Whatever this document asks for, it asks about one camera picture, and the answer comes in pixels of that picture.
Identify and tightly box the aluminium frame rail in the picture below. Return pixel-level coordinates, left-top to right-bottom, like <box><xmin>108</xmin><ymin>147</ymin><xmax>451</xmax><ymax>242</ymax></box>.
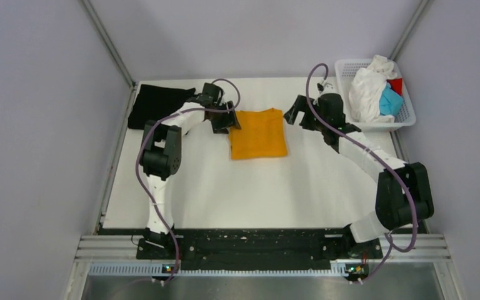
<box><xmin>379</xmin><ymin>234</ymin><xmax>451</xmax><ymax>263</ymax></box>

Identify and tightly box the light blue t shirt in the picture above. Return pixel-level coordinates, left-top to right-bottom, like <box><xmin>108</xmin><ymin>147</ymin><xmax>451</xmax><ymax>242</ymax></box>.
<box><xmin>379</xmin><ymin>83</ymin><xmax>404</xmax><ymax>117</ymax></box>

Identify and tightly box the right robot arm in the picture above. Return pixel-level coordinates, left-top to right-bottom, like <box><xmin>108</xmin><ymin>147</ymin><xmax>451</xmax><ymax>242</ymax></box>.
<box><xmin>284</xmin><ymin>93</ymin><xmax>434</xmax><ymax>258</ymax></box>

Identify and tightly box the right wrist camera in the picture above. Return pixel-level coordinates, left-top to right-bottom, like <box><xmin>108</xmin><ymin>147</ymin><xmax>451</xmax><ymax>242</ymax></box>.
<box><xmin>317</xmin><ymin>81</ymin><xmax>337</xmax><ymax>96</ymax></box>

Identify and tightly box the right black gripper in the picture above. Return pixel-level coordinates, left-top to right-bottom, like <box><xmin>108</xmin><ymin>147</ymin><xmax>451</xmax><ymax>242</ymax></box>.
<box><xmin>284</xmin><ymin>95</ymin><xmax>329</xmax><ymax>132</ymax></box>

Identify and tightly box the white t shirt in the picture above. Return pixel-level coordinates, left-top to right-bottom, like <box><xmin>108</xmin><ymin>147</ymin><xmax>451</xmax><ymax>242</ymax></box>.
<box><xmin>348</xmin><ymin>55</ymin><xmax>398</xmax><ymax>123</ymax></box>

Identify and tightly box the folded black t shirt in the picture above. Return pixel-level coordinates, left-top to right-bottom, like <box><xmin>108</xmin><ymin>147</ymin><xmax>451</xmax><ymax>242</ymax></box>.
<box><xmin>127</xmin><ymin>84</ymin><xmax>196</xmax><ymax>130</ymax></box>

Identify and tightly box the white slotted cable duct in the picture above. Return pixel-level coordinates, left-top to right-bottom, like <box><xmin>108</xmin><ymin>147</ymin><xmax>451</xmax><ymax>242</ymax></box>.
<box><xmin>89</xmin><ymin>262</ymin><xmax>366</xmax><ymax>278</ymax></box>

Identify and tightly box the red t shirt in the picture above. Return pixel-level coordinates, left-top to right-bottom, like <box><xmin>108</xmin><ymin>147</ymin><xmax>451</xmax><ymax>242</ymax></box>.
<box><xmin>387</xmin><ymin>77</ymin><xmax>403</xmax><ymax>96</ymax></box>

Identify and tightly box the white plastic basket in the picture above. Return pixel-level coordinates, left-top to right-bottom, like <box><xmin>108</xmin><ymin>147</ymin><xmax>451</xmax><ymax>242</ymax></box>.
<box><xmin>334</xmin><ymin>58</ymin><xmax>416</xmax><ymax>131</ymax></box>

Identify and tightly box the orange t shirt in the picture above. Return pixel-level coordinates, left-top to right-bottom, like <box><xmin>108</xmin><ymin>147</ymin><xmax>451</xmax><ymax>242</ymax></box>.
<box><xmin>229</xmin><ymin>108</ymin><xmax>288</xmax><ymax>160</ymax></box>

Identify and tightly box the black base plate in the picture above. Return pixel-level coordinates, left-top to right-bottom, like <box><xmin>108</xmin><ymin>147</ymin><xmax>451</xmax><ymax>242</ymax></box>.
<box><xmin>136</xmin><ymin>228</ymin><xmax>383</xmax><ymax>271</ymax></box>

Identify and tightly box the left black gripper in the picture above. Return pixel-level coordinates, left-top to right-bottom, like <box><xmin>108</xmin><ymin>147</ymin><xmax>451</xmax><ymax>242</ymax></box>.
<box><xmin>207</xmin><ymin>100</ymin><xmax>240</xmax><ymax>134</ymax></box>

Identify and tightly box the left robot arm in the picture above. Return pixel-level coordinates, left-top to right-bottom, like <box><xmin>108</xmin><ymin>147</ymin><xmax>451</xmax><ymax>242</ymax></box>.
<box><xmin>135</xmin><ymin>80</ymin><xmax>241</xmax><ymax>260</ymax></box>

